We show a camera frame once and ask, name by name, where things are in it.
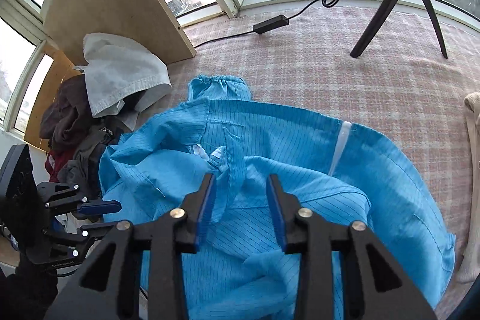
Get blue striped work coat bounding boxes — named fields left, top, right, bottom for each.
left=98, top=76, right=455, bottom=319

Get grey dark garment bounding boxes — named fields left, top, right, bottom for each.
left=57, top=116, right=126, bottom=199

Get large wooden board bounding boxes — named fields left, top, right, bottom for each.
left=41, top=0, right=196, bottom=65

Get maroon garment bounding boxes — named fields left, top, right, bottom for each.
left=45, top=149, right=75, bottom=183

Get white grey garment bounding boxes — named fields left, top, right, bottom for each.
left=76, top=32, right=172, bottom=131

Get dark brown garment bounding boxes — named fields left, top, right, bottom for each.
left=39, top=74, right=93, bottom=152

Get cream knit cardigan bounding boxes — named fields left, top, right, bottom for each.
left=454, top=91, right=480, bottom=285

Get light pine wood panel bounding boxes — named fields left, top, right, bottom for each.
left=24, top=44, right=80, bottom=152

